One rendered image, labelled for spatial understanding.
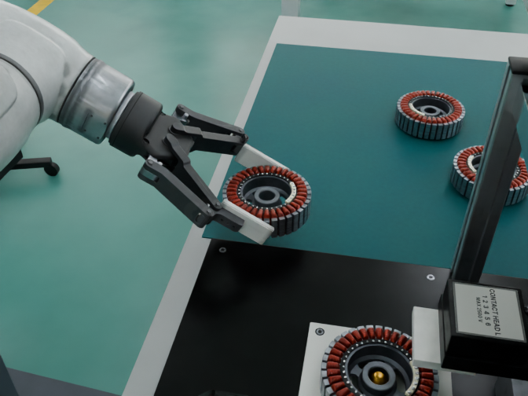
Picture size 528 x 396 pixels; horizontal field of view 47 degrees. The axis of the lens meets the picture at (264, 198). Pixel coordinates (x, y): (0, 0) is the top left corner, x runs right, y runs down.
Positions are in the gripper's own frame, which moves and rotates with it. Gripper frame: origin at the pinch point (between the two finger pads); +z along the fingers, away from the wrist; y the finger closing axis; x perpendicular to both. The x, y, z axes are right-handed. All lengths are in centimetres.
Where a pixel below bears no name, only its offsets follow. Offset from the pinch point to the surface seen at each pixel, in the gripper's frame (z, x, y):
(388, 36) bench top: 16, 1, -68
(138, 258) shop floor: -2, -97, -63
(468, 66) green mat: 30, 9, -57
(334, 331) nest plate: 11.4, 1.9, 16.3
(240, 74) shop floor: 3, -94, -183
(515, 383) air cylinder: 24.0, 14.1, 22.5
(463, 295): 13.6, 19.2, 21.5
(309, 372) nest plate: 9.7, 1.0, 21.9
